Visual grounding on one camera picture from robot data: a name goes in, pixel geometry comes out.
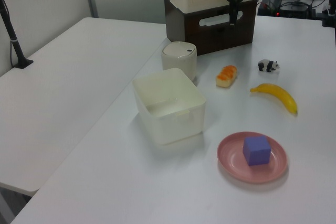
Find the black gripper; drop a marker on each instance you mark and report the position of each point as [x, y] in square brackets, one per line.
[232, 1]

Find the toy panda figurine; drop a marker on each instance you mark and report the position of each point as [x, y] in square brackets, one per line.
[266, 65]

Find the orange glazed toy bread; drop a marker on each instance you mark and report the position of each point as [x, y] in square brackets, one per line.
[226, 77]

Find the black electronics box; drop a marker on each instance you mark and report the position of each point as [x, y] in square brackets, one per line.
[291, 10]

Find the dark brown wooden cabinet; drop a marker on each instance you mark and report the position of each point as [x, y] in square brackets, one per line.
[174, 27]

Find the cream mini trash can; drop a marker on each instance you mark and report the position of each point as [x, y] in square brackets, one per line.
[178, 61]

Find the yellow toy banana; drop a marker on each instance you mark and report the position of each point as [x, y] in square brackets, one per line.
[281, 96]

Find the white rectangular plastic bin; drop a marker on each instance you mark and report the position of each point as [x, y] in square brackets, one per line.
[170, 127]

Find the purple cube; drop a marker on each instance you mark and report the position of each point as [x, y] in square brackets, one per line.
[256, 153]

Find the pink round plate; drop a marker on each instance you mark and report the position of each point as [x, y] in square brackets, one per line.
[231, 161]

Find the black desk clamp mount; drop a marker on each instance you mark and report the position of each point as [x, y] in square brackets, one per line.
[328, 15]

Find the black clamp-on camera stand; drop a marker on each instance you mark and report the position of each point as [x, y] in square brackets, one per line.
[13, 40]

